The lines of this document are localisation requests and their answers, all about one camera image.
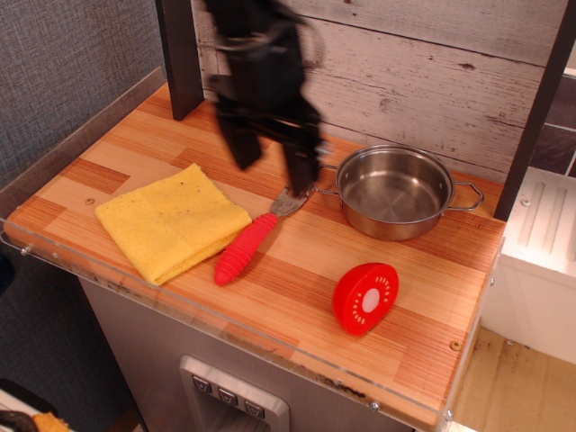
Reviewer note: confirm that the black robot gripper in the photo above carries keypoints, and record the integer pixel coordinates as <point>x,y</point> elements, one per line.
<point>260,43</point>

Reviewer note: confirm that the stainless steel pot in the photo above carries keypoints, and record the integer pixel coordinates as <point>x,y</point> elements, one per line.
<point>395,193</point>

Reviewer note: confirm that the yellow folded cloth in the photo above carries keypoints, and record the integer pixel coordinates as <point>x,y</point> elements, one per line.
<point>167,227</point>

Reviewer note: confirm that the red toy tomato half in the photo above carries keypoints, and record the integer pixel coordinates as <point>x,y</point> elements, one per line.
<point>364,295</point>

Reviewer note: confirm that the clear acrylic front guard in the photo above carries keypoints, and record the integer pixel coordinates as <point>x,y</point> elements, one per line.
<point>281,309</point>

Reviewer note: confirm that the silver dispenser button panel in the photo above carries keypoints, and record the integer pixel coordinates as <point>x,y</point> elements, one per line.
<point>220,401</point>

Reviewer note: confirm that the orange object bottom left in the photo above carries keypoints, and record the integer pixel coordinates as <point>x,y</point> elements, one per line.
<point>47,422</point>

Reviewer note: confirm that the red handled metal fork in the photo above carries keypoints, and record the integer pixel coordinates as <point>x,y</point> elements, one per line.
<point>240,252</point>

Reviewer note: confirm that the dark right shelf post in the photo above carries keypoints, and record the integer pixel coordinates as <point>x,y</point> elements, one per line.
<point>552,76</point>

